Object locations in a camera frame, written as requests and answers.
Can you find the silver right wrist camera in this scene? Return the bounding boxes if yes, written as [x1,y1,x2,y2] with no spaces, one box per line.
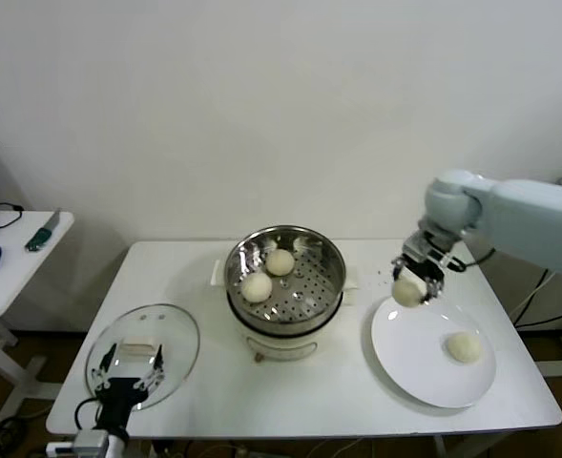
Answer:
[402,232,453,263]

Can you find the white steamed baozi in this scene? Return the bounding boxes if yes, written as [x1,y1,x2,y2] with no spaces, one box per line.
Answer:
[264,249,296,278]
[391,278,427,309]
[446,332,484,364]
[240,271,275,303]

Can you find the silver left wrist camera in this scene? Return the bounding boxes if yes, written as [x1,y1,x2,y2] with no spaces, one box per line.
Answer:
[46,428,111,458]

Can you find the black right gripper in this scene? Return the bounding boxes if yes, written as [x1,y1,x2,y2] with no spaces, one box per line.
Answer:
[391,254,448,305]

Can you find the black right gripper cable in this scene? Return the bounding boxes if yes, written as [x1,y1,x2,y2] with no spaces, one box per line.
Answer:
[445,247,496,273]

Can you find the green handled knife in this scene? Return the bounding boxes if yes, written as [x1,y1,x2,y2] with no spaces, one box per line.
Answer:
[25,208,62,253]

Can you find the white side table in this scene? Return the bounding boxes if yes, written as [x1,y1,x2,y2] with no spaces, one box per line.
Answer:
[0,209,76,430]

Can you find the stainless steel steamer basket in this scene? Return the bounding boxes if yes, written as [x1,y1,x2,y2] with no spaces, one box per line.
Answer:
[212,224,362,338]

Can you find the thin black looped cable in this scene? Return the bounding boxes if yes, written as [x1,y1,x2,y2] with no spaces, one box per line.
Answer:
[0,202,24,230]

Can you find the round glass pot lid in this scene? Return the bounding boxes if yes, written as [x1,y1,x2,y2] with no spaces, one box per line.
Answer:
[84,303,201,412]

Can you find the white round plate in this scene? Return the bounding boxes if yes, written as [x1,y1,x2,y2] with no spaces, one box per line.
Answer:
[369,293,497,409]

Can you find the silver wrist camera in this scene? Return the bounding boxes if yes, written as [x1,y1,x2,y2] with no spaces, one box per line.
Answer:
[402,232,453,263]
[46,428,111,458]

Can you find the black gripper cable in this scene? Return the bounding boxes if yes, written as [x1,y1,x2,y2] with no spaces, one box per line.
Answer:
[73,398,103,431]
[445,247,496,273]

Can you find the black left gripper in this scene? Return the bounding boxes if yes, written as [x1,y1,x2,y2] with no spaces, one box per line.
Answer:
[89,342,166,441]

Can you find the white electric cooker pot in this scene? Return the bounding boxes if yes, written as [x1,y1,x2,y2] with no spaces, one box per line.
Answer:
[227,285,358,364]

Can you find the white wall cable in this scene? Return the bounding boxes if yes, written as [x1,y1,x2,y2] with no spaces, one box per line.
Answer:
[509,274,556,322]

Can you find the black wall cable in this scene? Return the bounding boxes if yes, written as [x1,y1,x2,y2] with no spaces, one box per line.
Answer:
[509,269,562,330]

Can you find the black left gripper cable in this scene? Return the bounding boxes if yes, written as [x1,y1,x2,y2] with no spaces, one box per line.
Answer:
[73,398,103,431]

